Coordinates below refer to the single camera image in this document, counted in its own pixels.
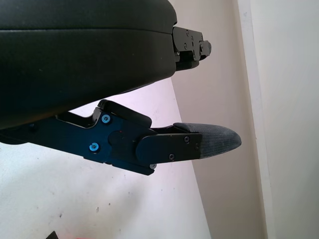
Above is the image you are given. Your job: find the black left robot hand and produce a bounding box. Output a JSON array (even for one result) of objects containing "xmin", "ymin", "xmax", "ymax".
[{"xmin": 0, "ymin": 0, "xmax": 243, "ymax": 177}]

